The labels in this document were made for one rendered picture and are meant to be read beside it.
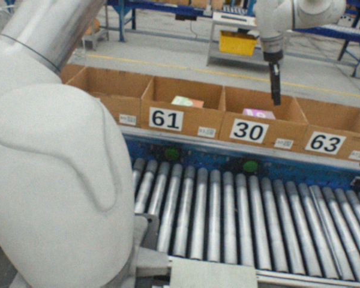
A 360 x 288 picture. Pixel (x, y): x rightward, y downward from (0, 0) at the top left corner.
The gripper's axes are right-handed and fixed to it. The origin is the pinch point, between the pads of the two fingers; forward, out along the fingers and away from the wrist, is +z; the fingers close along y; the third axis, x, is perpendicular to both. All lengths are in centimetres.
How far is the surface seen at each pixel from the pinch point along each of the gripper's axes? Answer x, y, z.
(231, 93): -19.7, -28.1, 9.3
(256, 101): -6.7, -28.3, 17.1
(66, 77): -112, -27, -20
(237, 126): -17.9, 0.8, 12.5
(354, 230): 27, 32, 55
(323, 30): 154, -423, 106
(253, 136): -11.4, 0.8, 19.6
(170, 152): -51, 9, 17
